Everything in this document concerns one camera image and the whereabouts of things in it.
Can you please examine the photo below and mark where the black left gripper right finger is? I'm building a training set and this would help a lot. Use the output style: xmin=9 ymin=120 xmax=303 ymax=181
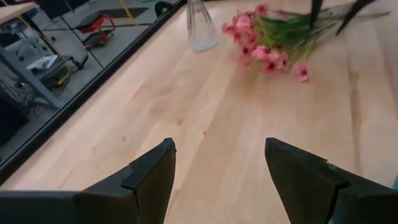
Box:
xmin=264 ymin=137 xmax=398 ymax=224

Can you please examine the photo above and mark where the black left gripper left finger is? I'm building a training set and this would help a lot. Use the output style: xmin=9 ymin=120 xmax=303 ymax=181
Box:
xmin=0 ymin=137 xmax=177 ymax=224

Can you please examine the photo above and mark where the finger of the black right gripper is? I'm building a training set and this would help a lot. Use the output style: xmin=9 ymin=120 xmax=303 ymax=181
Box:
xmin=308 ymin=0 xmax=325 ymax=30
xmin=335 ymin=0 xmax=377 ymax=37

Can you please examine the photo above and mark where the pink artificial flower bunch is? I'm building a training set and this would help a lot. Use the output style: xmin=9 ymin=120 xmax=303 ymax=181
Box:
xmin=221 ymin=2 xmax=392 ymax=83

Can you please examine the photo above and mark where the clear glass vase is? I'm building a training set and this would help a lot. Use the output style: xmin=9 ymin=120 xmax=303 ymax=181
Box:
xmin=185 ymin=0 xmax=219 ymax=53

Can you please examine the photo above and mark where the black computer tower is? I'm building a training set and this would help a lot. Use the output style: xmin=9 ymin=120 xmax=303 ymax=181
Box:
xmin=0 ymin=90 xmax=31 ymax=146

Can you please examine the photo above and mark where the white paper sheet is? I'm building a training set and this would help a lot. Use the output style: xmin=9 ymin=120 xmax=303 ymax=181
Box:
xmin=26 ymin=54 xmax=60 ymax=71

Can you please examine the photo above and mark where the dark floor mat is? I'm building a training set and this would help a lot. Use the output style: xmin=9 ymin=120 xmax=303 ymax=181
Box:
xmin=98 ymin=7 xmax=150 ymax=20

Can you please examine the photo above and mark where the red and black creeper seat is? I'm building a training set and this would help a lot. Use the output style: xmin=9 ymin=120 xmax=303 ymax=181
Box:
xmin=73 ymin=10 xmax=117 ymax=50

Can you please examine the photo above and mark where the black aluminium table frame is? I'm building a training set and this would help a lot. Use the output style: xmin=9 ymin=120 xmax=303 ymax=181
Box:
xmin=0 ymin=0 xmax=188 ymax=186

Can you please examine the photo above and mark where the yellow hanging cable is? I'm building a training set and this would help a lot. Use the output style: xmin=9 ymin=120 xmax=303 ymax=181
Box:
xmin=119 ymin=0 xmax=139 ymax=26

